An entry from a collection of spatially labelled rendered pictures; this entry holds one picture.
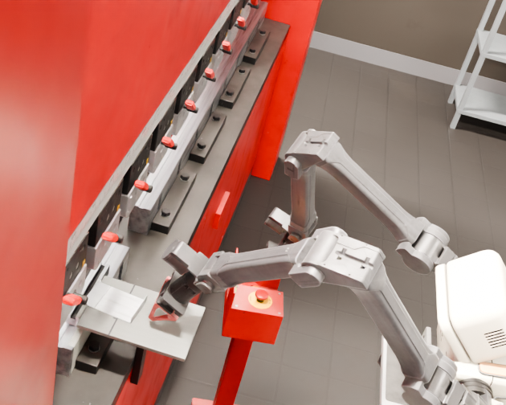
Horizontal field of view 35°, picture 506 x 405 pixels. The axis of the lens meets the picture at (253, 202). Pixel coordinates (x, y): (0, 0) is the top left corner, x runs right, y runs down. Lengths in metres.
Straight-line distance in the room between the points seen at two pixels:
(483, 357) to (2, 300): 1.34
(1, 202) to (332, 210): 3.69
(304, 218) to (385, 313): 0.75
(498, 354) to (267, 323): 0.82
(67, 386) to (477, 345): 0.93
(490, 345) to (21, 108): 1.39
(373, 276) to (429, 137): 3.72
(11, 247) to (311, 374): 2.80
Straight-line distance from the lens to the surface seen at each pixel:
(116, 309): 1.94
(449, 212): 4.47
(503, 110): 5.43
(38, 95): 0.50
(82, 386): 1.94
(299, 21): 3.78
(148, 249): 2.30
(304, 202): 2.08
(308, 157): 1.86
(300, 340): 3.40
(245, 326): 2.37
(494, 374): 1.77
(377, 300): 1.43
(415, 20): 5.64
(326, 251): 1.41
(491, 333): 1.72
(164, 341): 1.89
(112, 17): 1.36
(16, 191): 0.51
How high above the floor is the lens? 2.39
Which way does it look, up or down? 36 degrees down
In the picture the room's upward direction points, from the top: 15 degrees clockwise
